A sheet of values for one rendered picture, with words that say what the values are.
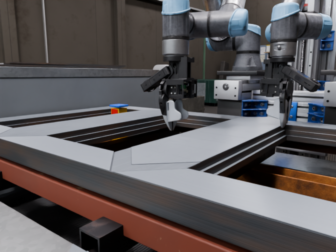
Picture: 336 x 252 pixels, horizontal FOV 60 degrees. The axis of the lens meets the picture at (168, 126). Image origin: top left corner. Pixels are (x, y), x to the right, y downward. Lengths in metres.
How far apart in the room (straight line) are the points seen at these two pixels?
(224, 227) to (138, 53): 9.65
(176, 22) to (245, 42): 0.77
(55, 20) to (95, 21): 1.22
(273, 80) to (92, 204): 0.63
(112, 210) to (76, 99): 0.97
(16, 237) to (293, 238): 0.43
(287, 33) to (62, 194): 0.73
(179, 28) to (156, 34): 9.77
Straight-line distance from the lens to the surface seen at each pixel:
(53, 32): 8.41
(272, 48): 0.95
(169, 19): 0.82
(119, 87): 1.60
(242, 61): 1.52
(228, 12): 0.90
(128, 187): 0.48
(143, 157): 0.57
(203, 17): 0.90
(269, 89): 0.95
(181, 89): 0.80
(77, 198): 0.59
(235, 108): 1.43
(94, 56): 8.94
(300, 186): 0.93
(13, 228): 0.62
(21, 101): 1.30
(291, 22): 0.95
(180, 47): 0.81
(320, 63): 1.57
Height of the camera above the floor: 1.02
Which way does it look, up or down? 10 degrees down
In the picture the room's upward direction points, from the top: straight up
